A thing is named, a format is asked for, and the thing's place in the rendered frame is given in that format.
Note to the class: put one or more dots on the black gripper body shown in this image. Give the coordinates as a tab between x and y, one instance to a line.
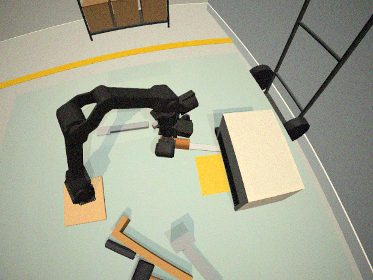
166	147

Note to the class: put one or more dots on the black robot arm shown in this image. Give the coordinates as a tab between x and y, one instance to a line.
75	127

